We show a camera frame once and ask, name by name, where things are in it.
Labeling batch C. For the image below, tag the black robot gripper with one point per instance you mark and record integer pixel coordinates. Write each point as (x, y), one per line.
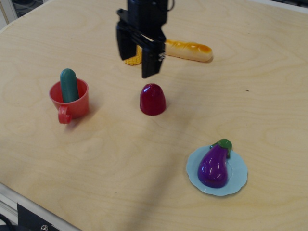
(141, 24)

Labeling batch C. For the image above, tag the green toy cucumber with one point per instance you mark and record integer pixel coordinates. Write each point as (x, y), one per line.
(68, 83)

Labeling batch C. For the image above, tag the yellow toy corn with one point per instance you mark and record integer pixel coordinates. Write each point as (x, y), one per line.
(135, 60)

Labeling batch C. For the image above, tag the toy bread loaf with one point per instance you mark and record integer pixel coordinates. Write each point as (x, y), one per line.
(188, 50)

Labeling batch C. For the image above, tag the dark red toy dome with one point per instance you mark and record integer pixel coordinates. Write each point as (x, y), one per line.
(152, 100)

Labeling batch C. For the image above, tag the purple toy eggplant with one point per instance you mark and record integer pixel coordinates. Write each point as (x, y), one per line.
(212, 170)

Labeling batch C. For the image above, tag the light blue toy plate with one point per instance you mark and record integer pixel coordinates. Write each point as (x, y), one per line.
(236, 169)

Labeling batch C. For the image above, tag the black corner bracket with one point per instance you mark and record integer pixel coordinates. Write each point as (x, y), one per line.
(35, 220)

